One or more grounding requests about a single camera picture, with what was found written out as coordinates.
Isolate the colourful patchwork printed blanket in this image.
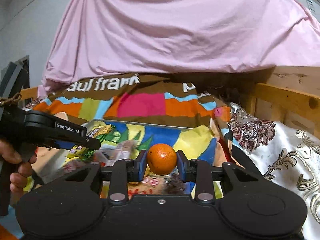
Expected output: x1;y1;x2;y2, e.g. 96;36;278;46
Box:
0;72;233;240

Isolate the brown knotted cord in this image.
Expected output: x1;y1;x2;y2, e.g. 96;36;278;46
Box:
0;93;22;106

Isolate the person's left hand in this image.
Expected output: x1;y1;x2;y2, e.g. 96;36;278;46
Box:
0;140;37;193

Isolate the orange fruit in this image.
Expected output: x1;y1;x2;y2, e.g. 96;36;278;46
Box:
147;143;177;176

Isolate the red white cracker packet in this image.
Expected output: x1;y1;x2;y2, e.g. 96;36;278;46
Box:
129;176;163;196

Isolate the clear cracker packet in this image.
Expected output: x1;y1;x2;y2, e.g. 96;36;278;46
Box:
110;140;140;161

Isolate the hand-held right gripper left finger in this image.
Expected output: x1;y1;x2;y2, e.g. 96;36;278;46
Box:
64;149;148;204

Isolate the grey tray with dinosaur drawing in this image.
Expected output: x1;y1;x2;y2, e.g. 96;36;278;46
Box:
60;119;223;200

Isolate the white floral satin sheet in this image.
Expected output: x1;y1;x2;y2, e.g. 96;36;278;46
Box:
215;102;320;240

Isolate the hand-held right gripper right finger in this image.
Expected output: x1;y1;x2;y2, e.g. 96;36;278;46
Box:
176;150;263;204

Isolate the pink bed sheet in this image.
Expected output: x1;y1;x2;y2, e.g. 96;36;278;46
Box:
41;0;320;98

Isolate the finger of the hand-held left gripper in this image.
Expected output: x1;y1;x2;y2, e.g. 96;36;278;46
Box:
41;134;101;151

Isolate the white red snack packet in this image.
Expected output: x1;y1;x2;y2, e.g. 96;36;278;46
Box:
62;161;87;180

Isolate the yellow green snack packet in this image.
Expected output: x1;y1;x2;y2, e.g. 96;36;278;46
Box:
65;124;115;161

